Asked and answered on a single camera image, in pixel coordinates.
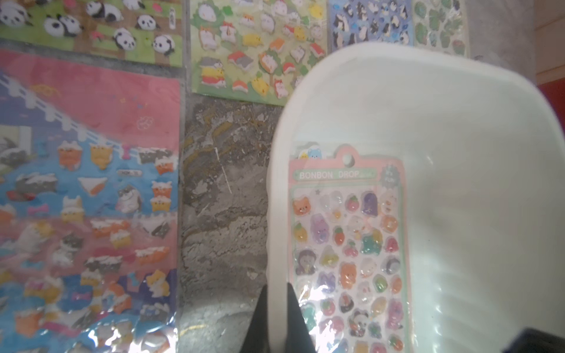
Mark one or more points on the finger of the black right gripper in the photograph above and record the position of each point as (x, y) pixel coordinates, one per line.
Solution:
(535, 341)

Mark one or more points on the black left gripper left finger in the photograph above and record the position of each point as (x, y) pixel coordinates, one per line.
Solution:
(256, 339)

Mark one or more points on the red metal pencil bucket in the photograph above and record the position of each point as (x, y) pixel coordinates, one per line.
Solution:
(554, 92)

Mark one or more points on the blue penguin sticker sheet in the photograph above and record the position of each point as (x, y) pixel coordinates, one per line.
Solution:
(359, 21)

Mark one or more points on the panda sticker sheet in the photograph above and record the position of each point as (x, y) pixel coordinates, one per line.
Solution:
(148, 32)

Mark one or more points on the bonbon drop sticker sheet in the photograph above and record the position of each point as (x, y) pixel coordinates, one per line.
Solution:
(348, 250)

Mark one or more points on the pink sticker sheet underneath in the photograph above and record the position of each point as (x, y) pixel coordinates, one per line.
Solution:
(89, 205)

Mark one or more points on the white plastic storage box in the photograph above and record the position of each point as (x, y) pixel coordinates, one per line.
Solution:
(484, 159)

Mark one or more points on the green frog sticker sheet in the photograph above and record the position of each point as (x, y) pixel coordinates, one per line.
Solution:
(442, 26)

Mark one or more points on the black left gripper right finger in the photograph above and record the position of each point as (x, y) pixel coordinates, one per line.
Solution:
(298, 338)

